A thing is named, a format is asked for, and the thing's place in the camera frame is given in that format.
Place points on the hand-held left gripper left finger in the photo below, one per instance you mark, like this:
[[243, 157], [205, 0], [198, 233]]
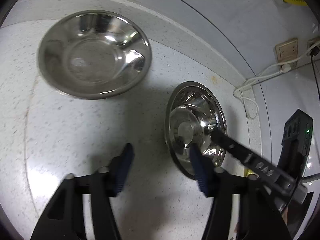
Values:
[[122, 167]]

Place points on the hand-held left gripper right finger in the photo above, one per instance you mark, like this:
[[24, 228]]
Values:
[[200, 170]]

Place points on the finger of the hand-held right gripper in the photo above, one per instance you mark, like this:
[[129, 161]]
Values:
[[240, 152]]

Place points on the small steel bowl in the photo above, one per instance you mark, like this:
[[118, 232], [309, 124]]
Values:
[[185, 132], [197, 96]]

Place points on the yellow dish cloth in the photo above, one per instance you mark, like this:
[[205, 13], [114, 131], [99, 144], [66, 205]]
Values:
[[248, 173]]

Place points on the white plug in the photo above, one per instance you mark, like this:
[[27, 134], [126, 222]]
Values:
[[286, 67]]

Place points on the large steel bowl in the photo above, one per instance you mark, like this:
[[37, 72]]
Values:
[[95, 60]]

